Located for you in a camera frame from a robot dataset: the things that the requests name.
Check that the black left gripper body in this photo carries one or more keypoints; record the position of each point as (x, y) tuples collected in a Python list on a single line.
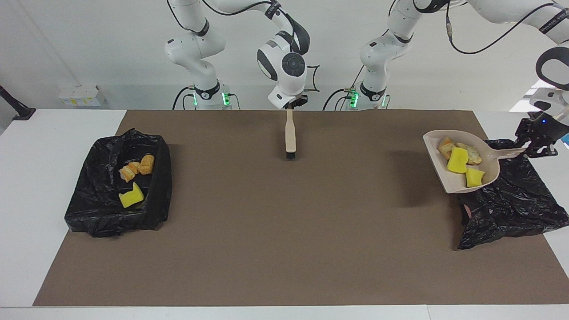
[(551, 129)]

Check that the brown table mat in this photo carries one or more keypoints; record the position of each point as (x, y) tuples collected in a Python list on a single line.
[(266, 266)]

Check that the orange striped croissant piece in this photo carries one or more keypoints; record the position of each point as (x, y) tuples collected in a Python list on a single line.
[(445, 146), (130, 172)]

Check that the pink bin under bag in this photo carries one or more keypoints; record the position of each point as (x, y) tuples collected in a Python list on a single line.
[(465, 212)]

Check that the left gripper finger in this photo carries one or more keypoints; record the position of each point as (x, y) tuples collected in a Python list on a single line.
[(542, 150), (523, 133)]

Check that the plain yellow sponge piece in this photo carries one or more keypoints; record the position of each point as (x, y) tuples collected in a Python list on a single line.
[(474, 178)]

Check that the green and yellow sponge piece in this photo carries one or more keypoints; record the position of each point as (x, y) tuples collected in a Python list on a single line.
[(458, 161), (131, 198)]

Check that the crumpled black bag over bin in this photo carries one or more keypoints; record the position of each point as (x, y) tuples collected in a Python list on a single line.
[(515, 209)]

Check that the brown bread chunk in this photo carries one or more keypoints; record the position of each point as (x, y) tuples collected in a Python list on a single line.
[(146, 164)]

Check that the beige hand brush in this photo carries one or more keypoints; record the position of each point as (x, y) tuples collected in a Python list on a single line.
[(290, 133)]

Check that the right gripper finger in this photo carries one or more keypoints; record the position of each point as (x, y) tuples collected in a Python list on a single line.
[(303, 100)]

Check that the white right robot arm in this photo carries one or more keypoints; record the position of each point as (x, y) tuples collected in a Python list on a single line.
[(284, 66)]

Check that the pale bread piece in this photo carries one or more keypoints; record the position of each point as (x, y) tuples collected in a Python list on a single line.
[(473, 153)]

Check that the black camera stand pole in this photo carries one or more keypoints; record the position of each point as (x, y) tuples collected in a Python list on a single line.
[(18, 109)]

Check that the white labelled wall box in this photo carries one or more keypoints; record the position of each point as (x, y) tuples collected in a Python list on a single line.
[(82, 95)]

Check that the open black bag lined bin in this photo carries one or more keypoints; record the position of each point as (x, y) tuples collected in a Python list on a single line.
[(102, 218)]

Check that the beige plastic dustpan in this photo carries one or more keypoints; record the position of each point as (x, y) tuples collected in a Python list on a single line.
[(453, 182)]

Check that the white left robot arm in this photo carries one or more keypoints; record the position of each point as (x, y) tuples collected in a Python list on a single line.
[(382, 49)]

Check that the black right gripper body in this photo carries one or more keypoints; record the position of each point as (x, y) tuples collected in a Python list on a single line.
[(294, 104)]

